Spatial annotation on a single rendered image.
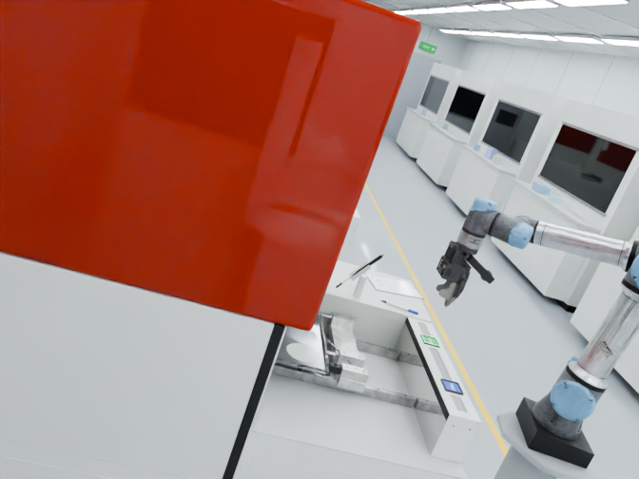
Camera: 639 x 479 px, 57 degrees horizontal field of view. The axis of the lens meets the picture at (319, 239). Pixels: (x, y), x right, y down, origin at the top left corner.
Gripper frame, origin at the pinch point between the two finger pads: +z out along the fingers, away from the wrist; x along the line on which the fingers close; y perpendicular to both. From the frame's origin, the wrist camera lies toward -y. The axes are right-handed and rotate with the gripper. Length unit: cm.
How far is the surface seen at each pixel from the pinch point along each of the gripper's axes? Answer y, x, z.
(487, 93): -279, -801, -63
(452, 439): 1.7, 40.1, 21.9
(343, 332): 27.2, -6.7, 22.7
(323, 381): 34.7, 19.0, 27.0
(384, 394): 15.7, 19.0, 26.5
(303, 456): 40, 46, 33
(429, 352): 2.9, 7.6, 14.7
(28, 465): 100, 66, 33
